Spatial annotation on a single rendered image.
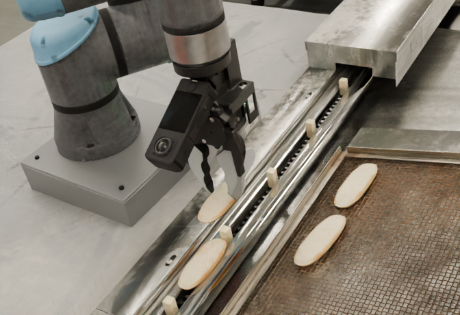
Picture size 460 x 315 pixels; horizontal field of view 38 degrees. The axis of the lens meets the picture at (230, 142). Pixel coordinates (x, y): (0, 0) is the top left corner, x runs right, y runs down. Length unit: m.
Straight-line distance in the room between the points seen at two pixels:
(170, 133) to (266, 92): 0.56
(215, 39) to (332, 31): 0.56
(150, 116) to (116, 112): 0.10
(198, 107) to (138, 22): 0.33
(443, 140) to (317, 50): 0.37
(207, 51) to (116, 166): 0.40
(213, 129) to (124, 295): 0.26
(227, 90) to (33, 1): 0.25
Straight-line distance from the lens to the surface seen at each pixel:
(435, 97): 1.26
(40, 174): 1.17
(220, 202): 0.89
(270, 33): 1.54
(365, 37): 1.26
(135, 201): 1.06
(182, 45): 0.76
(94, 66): 1.07
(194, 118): 0.77
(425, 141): 1.00
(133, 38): 1.07
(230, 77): 0.83
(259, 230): 0.94
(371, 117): 1.21
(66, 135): 1.14
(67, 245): 1.08
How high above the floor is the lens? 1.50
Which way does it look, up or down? 35 degrees down
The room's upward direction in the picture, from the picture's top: 12 degrees counter-clockwise
